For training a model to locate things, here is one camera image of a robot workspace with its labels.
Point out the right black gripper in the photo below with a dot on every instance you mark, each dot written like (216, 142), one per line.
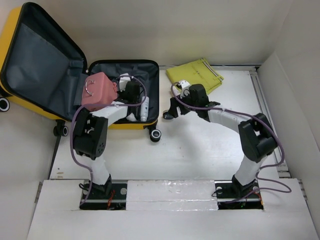
(173, 110)

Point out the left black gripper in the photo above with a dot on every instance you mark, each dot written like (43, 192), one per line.
(121, 94)

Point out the white tube with blue logo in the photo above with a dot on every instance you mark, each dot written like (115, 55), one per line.
(144, 109)

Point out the pink case with metal handle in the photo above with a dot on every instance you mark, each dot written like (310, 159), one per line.
(98, 89)

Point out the yellow-green shirt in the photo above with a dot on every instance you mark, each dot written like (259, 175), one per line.
(196, 72)

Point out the yellow hard-shell suitcase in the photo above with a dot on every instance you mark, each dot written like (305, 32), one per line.
(44, 70)

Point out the small black round jar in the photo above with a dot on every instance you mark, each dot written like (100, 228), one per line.
(168, 115)

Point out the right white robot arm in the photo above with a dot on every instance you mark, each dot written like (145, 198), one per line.
(255, 132)

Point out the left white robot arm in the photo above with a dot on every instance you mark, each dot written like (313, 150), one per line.
(89, 133)

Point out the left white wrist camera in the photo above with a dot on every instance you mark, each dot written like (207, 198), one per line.
(122, 81)

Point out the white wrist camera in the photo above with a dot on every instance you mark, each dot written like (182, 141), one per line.
(122, 81)
(184, 86)

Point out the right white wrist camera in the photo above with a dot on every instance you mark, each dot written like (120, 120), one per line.
(184, 86)

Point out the aluminium frame rail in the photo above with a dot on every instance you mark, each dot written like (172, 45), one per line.
(291, 128)

